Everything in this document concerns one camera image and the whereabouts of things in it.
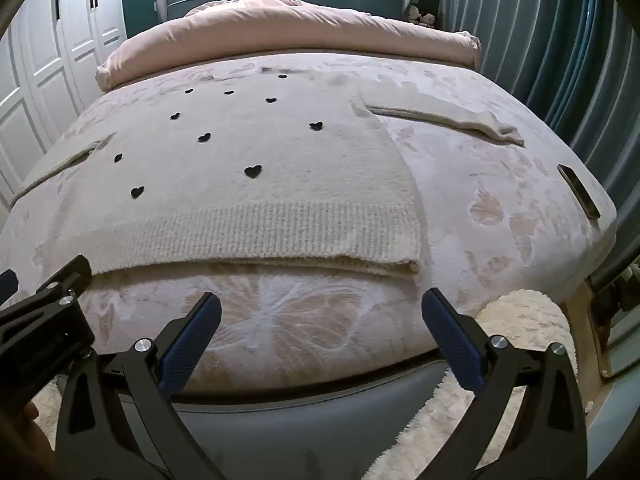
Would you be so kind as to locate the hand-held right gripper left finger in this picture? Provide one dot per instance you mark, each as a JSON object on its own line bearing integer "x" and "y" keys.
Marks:
{"x": 190, "y": 342}

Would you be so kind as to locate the white wardrobe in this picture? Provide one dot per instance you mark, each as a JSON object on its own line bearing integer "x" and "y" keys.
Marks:
{"x": 50, "y": 60}

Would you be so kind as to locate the blue-grey curtain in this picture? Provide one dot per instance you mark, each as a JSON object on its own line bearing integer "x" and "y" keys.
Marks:
{"x": 550, "y": 35}

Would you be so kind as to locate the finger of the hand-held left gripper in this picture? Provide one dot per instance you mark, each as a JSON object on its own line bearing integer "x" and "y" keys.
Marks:
{"x": 7, "y": 287}
{"x": 65, "y": 277}

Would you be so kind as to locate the bed with floral cover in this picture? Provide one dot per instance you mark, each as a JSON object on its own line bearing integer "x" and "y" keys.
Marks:
{"x": 300, "y": 320}

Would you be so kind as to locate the white fluffy rug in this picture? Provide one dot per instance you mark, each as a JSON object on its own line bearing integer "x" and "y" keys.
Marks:
{"x": 525, "y": 325}

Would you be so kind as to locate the cream sweater with black hearts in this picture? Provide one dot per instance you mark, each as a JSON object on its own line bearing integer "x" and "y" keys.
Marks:
{"x": 275, "y": 185}

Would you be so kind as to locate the smartphone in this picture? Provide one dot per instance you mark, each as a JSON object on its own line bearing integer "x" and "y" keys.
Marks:
{"x": 580, "y": 192}

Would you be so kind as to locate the pink duvet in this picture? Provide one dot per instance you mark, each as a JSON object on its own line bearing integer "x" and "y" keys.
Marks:
{"x": 300, "y": 35}

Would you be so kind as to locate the plush toy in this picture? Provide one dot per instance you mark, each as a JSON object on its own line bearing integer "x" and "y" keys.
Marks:
{"x": 422, "y": 16}

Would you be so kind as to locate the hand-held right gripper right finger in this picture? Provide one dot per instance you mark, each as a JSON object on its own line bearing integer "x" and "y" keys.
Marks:
{"x": 452, "y": 342}

